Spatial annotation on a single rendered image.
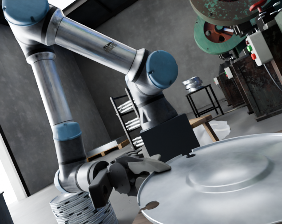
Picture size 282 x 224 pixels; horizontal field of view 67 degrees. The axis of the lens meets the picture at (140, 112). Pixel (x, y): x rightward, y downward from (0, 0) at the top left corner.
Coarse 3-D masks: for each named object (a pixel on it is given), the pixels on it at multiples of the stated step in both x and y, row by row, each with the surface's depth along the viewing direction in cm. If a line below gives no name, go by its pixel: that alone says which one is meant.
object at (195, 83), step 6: (192, 78) 354; (198, 78) 357; (186, 84) 378; (192, 84) 358; (198, 84) 358; (210, 84) 347; (192, 90) 367; (198, 90) 349; (186, 96) 385; (210, 96) 383; (192, 102) 351; (216, 102) 349; (192, 108) 386; (210, 108) 383; (198, 114) 350; (222, 114) 346
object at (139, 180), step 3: (138, 177) 45; (141, 177) 44; (144, 177) 44; (138, 180) 45; (141, 180) 44; (135, 183) 45; (138, 183) 45; (141, 183) 44; (135, 186) 45; (138, 186) 45; (138, 189) 45
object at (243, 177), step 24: (216, 144) 47; (240, 144) 42; (264, 144) 38; (192, 168) 37; (216, 168) 34; (240, 168) 31; (264, 168) 29; (144, 192) 36; (168, 192) 33; (192, 192) 30; (216, 192) 28; (240, 192) 26; (264, 192) 24; (168, 216) 26; (192, 216) 25; (216, 216) 23; (240, 216) 22; (264, 216) 21
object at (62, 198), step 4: (64, 192) 130; (80, 192) 109; (56, 196) 126; (60, 196) 123; (64, 196) 118; (68, 196) 113; (72, 196) 108; (52, 200) 121; (56, 200) 117; (60, 200) 112; (64, 200) 107; (52, 204) 111
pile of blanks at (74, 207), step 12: (84, 192) 113; (60, 204) 108; (72, 204) 107; (84, 204) 111; (108, 204) 119; (60, 216) 109; (72, 216) 110; (84, 216) 110; (96, 216) 110; (108, 216) 115
